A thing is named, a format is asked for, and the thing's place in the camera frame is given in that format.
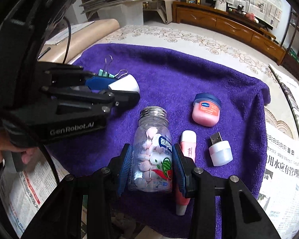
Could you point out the dark shelf unit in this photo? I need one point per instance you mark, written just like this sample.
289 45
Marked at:
296 44

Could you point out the pink highlighter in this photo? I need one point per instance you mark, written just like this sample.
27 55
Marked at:
188 142

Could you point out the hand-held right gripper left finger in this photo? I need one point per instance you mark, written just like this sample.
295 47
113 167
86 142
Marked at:
125 169

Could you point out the pink jar with blue lid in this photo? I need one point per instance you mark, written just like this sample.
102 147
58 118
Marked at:
205 114

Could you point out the wooden cabinet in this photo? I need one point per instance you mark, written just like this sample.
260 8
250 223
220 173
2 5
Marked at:
226 27

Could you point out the black pen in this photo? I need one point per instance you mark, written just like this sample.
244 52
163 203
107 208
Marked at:
44 52

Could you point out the clear candy bottle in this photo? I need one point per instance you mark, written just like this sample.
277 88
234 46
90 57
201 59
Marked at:
152 134

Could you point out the green binder clip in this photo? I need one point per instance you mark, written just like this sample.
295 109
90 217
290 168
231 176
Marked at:
105 73

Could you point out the newspaper sheet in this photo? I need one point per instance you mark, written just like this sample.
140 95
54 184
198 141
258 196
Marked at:
284 174
27 194

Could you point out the tea set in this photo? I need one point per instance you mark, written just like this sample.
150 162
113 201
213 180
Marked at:
241 12

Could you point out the newspapers on wall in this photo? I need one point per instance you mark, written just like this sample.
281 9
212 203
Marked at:
259 2

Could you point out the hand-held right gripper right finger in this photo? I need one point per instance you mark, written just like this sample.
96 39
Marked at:
180 173

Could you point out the white plug-in lamp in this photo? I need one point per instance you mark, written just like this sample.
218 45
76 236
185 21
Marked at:
220 153

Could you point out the white papers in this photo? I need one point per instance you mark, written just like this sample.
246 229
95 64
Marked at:
77 28

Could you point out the blue and white bottle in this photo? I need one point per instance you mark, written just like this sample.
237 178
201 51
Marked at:
124 84

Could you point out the person's left hand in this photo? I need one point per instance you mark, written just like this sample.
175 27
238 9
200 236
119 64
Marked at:
5 142

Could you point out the purple towel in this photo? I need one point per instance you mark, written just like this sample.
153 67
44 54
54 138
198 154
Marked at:
177 74

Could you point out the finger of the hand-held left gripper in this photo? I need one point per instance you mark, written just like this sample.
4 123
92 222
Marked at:
119 99
64 73

